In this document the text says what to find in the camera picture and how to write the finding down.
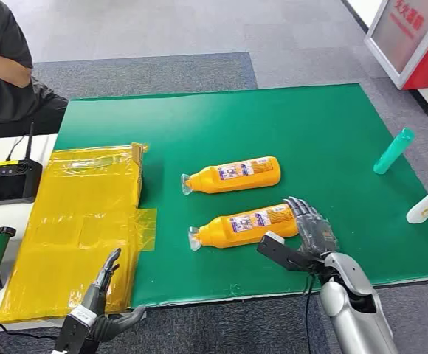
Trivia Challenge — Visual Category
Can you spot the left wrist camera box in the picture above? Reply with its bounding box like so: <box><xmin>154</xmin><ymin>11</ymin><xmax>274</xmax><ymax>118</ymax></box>
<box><xmin>52</xmin><ymin>305</ymin><xmax>98</xmax><ymax>354</ymax></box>

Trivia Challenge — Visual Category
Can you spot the person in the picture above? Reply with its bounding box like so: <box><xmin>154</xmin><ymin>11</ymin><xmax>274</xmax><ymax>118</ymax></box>
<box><xmin>0</xmin><ymin>0</ymin><xmax>69</xmax><ymax>140</ymax></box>

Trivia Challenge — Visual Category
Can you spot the black remote controller with antennas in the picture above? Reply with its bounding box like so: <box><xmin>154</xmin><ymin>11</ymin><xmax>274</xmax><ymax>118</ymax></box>
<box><xmin>0</xmin><ymin>122</ymin><xmax>43</xmax><ymax>207</ymax></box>

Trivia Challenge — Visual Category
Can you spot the orange bottle with label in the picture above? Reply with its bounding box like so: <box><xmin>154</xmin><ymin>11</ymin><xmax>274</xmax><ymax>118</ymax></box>
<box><xmin>180</xmin><ymin>156</ymin><xmax>281</xmax><ymax>196</ymax></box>
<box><xmin>188</xmin><ymin>204</ymin><xmax>299</xmax><ymax>252</ymax></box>

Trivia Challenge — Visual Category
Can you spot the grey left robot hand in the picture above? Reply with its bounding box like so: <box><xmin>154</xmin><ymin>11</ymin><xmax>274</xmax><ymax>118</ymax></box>
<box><xmin>84</xmin><ymin>248</ymin><xmax>147</xmax><ymax>344</ymax></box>

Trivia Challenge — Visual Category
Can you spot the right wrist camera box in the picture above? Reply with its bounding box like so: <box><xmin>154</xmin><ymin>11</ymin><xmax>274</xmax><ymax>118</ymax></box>
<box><xmin>257</xmin><ymin>232</ymin><xmax>326</xmax><ymax>274</ymax></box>

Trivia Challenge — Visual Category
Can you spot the yellow taped cardboard box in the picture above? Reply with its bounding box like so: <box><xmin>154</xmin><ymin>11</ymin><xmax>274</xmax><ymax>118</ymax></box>
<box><xmin>0</xmin><ymin>142</ymin><xmax>158</xmax><ymax>325</ymax></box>

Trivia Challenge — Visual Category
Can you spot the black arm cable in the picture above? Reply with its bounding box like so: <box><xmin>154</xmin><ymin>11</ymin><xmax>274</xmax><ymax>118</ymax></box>
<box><xmin>304</xmin><ymin>274</ymin><xmax>315</xmax><ymax>354</ymax></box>

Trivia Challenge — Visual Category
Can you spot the green table mat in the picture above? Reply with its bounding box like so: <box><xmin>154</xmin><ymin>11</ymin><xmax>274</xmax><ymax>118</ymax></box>
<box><xmin>54</xmin><ymin>83</ymin><xmax>428</xmax><ymax>309</ymax></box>

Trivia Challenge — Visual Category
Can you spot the red and white sign stand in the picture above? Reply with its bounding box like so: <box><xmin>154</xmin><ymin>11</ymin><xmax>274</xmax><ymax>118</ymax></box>
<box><xmin>364</xmin><ymin>0</ymin><xmax>428</xmax><ymax>92</ymax></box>

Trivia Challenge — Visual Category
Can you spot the black tablet cable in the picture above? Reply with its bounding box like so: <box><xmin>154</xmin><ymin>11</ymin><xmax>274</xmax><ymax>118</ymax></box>
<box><xmin>0</xmin><ymin>292</ymin><xmax>58</xmax><ymax>341</ymax></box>

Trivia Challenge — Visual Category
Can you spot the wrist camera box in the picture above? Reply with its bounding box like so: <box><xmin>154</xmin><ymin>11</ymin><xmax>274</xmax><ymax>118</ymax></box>
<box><xmin>52</xmin><ymin>305</ymin><xmax>98</xmax><ymax>354</ymax></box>
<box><xmin>257</xmin><ymin>232</ymin><xmax>326</xmax><ymax>274</ymax></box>

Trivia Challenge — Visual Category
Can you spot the teal plastic bottle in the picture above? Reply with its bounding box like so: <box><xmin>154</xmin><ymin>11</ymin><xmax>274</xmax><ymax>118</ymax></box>
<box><xmin>373</xmin><ymin>128</ymin><xmax>416</xmax><ymax>176</ymax></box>

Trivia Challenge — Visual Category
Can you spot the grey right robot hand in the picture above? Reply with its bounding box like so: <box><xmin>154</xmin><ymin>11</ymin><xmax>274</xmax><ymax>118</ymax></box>
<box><xmin>283</xmin><ymin>196</ymin><xmax>339</xmax><ymax>258</ymax></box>

